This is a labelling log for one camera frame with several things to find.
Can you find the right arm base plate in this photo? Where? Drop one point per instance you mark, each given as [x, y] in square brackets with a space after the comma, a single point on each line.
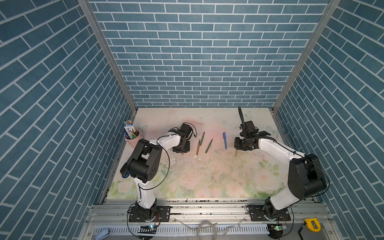
[259, 213]

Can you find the light green pen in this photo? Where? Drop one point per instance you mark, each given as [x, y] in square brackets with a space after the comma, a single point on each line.
[209, 145]

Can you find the brown pen left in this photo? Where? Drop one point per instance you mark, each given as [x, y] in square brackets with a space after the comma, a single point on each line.
[198, 147]

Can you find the yellow tape measure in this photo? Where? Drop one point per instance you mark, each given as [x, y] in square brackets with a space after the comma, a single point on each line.
[313, 225]

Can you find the box in pen cup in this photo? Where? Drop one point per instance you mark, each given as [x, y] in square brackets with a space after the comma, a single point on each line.
[130, 130]

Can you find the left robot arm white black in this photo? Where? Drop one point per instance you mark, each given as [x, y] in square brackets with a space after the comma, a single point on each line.
[143, 165]

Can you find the pink pen holder cup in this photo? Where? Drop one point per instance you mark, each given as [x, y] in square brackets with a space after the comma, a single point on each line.
[133, 142]

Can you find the blue pen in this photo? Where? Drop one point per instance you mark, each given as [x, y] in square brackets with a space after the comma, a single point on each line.
[225, 140]

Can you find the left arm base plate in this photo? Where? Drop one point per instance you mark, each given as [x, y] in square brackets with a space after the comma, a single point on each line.
[138, 214]

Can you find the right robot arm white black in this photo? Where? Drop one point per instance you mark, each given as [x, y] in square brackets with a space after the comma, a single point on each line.
[305, 175]

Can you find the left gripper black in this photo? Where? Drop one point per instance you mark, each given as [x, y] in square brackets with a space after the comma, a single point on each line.
[186, 150]

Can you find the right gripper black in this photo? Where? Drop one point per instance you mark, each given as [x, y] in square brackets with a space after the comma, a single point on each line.
[236, 145]

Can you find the blue stapler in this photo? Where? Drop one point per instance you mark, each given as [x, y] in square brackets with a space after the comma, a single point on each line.
[125, 174]

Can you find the aluminium rail frame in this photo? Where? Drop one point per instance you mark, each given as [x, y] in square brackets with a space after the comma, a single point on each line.
[201, 219]

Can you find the dark green pen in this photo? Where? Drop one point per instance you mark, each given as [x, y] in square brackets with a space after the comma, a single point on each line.
[201, 140]

